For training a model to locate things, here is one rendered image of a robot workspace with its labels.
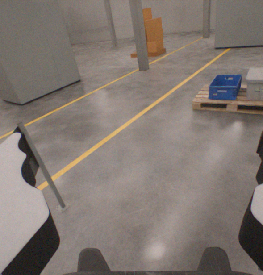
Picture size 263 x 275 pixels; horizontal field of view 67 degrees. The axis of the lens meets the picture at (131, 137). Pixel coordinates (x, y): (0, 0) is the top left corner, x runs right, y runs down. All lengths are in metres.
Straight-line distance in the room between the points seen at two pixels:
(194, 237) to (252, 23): 6.80
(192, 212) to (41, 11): 5.70
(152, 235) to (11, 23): 5.33
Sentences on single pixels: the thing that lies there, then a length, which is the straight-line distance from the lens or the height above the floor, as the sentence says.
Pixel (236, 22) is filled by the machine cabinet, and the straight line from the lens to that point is 7.80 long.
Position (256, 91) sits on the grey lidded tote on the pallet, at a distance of 3.40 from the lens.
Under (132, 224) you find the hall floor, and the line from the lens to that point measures 1.87.
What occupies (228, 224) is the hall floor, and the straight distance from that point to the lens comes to 1.87.
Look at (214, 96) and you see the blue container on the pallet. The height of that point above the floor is 0.20.
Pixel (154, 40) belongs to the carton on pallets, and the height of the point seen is 0.54.
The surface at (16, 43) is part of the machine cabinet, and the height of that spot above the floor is 1.38.
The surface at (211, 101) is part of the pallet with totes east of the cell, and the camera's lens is 3.43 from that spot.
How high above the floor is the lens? 1.51
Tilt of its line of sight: 31 degrees down
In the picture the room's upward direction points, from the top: 11 degrees counter-clockwise
